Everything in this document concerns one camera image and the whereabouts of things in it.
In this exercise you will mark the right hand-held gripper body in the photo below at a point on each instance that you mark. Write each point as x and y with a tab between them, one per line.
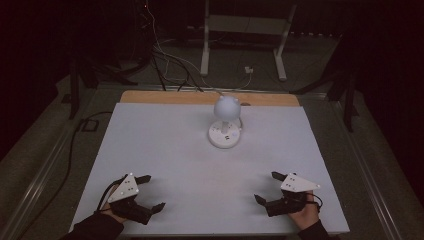
296	184

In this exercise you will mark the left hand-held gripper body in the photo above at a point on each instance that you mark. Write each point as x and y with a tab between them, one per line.
125	190

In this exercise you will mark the person's left hand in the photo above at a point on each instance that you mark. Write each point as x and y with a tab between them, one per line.
107	208

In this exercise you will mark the person's right hand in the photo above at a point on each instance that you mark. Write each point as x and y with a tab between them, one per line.
306	216

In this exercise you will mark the white table mat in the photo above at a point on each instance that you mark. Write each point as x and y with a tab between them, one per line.
186	180

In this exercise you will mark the black floor box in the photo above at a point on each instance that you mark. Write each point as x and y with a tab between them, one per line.
90	125

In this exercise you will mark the white round table lamp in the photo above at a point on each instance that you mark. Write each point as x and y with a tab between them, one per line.
226	108

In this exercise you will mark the black tripod stand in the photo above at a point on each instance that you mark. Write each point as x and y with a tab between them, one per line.
75	90
348	100

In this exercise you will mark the white plug adapter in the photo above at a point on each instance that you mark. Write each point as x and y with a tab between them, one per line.
248	70

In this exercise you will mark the white metal stand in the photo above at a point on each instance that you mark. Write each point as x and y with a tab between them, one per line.
245	25

